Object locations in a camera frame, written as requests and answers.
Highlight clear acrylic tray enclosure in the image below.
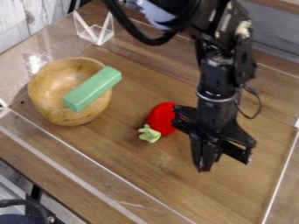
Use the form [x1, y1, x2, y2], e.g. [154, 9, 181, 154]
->
[0, 17, 299, 224]

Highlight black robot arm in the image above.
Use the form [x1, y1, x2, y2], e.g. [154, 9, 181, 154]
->
[135, 0, 256, 172]

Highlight red plush strawberry toy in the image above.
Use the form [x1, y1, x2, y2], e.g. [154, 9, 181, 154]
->
[137, 101, 176, 144]

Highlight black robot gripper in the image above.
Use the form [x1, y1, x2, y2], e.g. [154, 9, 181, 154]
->
[172, 100, 256, 172]

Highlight black clamp with cable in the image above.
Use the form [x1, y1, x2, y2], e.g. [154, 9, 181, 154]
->
[0, 185, 65, 224]

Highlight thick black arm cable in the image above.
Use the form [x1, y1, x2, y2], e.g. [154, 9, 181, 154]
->
[101, 0, 202, 47]

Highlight brown wooden bowl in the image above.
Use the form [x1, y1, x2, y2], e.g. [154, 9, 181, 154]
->
[26, 57, 111, 126]

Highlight green rectangular block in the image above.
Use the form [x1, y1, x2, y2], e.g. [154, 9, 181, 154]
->
[62, 66, 121, 112]

